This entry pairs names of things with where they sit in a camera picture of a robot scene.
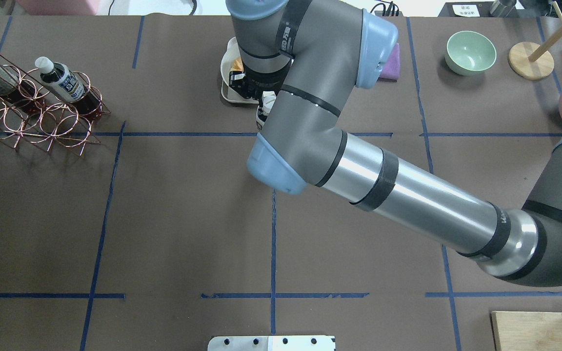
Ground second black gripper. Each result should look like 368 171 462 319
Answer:
228 71 277 100

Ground tea bottle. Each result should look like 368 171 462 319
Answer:
256 91 277 131
0 66 40 114
34 57 102 121

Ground second grey robot arm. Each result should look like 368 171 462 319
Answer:
226 0 562 287

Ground cream tray with bear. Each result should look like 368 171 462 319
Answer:
221 80 259 104

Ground glazed twisted donut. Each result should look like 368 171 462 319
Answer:
230 56 244 73

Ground cream round plate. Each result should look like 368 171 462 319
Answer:
220 37 241 86

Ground purple folded cloth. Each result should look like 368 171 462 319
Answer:
379 43 400 81

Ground black box with label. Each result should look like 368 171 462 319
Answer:
438 1 528 18

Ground mint green bowl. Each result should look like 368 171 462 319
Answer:
444 31 497 76

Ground wooden stand round base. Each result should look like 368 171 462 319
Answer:
508 0 562 81

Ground wooden cutting board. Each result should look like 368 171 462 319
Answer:
490 311 562 351

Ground black power plug cables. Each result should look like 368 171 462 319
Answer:
369 1 403 18

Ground copper wire bottle rack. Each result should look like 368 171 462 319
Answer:
0 53 111 155

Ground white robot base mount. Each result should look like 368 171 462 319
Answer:
207 335 337 351

